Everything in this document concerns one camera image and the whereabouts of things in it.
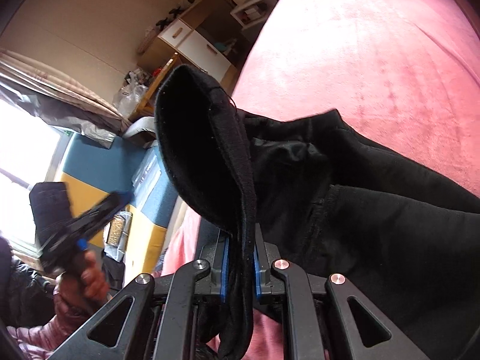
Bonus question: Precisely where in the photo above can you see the black pants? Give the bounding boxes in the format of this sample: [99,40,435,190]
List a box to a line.
[155,65,479,359]

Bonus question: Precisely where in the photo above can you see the white bedside table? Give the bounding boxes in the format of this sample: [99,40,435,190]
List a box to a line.
[230,0,279,29]

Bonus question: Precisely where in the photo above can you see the blue yellow play mat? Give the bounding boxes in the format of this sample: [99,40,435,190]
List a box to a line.
[58,134,178,284]

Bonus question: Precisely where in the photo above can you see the pink jacket left forearm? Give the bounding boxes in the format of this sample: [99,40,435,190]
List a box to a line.
[5,287,99,360]

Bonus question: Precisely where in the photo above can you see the clear plastic bag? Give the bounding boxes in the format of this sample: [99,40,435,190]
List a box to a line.
[112,68,150,119]

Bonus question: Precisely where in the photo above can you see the person's left hand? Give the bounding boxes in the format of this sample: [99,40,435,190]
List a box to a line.
[58,251,110,314]

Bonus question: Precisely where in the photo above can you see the pink bed sheet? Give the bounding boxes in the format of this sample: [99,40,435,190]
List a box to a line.
[160,0,480,360]

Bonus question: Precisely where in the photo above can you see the striped window curtain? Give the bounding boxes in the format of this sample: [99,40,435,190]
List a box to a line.
[1,49,131,148]

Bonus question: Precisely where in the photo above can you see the wooden white cabinet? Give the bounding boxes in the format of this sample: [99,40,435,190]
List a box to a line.
[137,0,242,89]

